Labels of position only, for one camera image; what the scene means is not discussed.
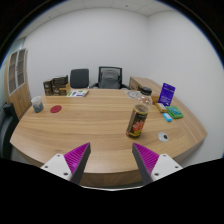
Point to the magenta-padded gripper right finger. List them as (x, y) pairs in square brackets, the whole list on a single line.
[(146, 159)]

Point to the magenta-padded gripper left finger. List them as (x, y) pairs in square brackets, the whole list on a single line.
[(77, 158)]

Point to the clear bottle with black cap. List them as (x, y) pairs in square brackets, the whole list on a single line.
[(137, 121)]

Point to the small white round disc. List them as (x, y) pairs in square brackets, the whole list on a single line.
[(163, 136)]

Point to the small blue box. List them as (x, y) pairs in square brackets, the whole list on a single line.
[(167, 117)]

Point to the flat round red coaster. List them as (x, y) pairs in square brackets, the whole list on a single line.
[(56, 109)]

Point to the small tan labelled box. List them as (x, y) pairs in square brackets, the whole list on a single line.
[(160, 107)]

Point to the orange box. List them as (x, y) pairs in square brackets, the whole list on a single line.
[(155, 99)]

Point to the white printed leaflet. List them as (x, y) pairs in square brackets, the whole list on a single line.
[(77, 93)]

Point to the round glass dish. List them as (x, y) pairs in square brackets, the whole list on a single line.
[(132, 94)]

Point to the white and grey cup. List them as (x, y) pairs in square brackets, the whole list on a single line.
[(37, 105)]

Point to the purple card package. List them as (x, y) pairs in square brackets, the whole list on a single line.
[(166, 94)]

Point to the tan cardboard box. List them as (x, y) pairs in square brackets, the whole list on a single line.
[(64, 91)]

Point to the wooden side desk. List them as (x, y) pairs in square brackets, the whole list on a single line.
[(146, 83)]

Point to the black leather sofa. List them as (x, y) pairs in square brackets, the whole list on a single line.
[(6, 130)]

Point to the black office chair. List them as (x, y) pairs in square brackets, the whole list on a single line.
[(79, 78)]

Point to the grey mesh office chair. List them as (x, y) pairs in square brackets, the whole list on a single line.
[(109, 78)]

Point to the wooden cabinet with glass doors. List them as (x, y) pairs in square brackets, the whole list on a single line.
[(18, 83)]

